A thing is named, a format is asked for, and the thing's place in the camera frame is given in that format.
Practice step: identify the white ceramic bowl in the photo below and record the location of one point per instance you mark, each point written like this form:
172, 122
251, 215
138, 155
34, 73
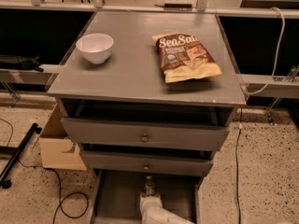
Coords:
95, 48

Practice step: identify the grey top drawer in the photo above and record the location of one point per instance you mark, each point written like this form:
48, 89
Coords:
138, 134

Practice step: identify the clear plastic water bottle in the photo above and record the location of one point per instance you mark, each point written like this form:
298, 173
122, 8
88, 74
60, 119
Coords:
149, 188

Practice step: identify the metal barrier rail frame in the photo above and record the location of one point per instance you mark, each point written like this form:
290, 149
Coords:
261, 35

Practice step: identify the cardboard box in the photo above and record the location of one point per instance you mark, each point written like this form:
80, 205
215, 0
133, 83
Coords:
58, 151

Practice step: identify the grey open bottom drawer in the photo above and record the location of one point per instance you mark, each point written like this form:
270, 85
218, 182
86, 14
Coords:
118, 197

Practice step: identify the black metal stand pole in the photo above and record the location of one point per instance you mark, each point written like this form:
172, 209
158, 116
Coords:
4, 183

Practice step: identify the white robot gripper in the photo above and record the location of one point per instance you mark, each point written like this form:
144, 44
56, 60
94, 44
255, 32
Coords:
149, 201

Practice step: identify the grey middle drawer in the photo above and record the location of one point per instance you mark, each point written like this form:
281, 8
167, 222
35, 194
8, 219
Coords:
145, 163

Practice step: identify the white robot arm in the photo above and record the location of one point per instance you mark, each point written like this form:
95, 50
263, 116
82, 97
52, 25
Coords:
153, 212

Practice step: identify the black cloth on rail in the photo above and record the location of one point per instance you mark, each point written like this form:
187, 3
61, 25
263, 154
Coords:
20, 63

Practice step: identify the brown sea salt chip bag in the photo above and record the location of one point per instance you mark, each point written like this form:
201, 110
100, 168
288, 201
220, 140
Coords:
183, 57

